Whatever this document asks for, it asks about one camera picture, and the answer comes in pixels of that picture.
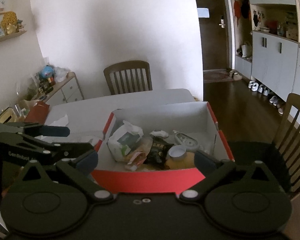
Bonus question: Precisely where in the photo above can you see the small round tin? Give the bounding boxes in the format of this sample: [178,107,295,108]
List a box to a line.
[168,145,186,161]

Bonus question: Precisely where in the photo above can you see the black snack packet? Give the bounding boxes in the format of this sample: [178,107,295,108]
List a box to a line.
[144,137,174,170]

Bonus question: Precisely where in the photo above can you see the pink small box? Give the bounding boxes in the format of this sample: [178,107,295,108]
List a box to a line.
[125,152,147,172]

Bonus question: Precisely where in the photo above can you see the white plush toy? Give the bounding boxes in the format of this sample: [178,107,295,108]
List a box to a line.
[149,130,169,139]

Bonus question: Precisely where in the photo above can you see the red cardboard box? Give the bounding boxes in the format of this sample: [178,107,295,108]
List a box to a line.
[92,102,233,193]

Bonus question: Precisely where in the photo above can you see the tan sponge block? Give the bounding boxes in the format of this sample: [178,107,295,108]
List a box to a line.
[125,137,153,171]

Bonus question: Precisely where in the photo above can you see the red paper bag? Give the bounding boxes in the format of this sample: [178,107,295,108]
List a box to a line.
[24,101,50,125]

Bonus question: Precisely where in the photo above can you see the white paper sheet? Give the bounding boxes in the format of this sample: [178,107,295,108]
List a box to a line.
[49,114,69,127]

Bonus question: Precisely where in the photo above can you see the yellow tissue box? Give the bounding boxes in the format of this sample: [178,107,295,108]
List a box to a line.
[0,107,19,124]

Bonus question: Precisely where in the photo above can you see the white sideboard cabinet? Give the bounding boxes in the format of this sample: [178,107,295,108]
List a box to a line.
[38,72,84,106]

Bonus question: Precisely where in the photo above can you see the blue globe toy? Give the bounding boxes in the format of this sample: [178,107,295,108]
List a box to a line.
[39,65,55,79]

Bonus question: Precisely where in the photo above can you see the right wooden chair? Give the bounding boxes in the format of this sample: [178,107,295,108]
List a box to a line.
[229,93,300,199]

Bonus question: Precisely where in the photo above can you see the wooden chair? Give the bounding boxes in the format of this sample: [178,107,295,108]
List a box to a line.
[103,60,153,95]
[229,93,300,199]

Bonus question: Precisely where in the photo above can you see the door mat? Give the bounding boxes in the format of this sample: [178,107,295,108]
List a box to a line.
[203,69,242,83]

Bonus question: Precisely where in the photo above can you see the far wooden chair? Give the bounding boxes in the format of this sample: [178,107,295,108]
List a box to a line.
[103,60,153,95]

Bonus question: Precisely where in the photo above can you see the gold ornament on shelf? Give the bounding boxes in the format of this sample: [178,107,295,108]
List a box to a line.
[0,11,18,34]

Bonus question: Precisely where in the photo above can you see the dark entrance door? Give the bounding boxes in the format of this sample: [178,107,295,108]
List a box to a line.
[196,0,228,70]

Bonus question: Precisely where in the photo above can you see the wall shelf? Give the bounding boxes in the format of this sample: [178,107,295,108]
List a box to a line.
[0,30,27,42]

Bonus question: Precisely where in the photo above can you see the white wall cabinet unit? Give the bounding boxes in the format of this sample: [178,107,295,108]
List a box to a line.
[229,0,300,100]

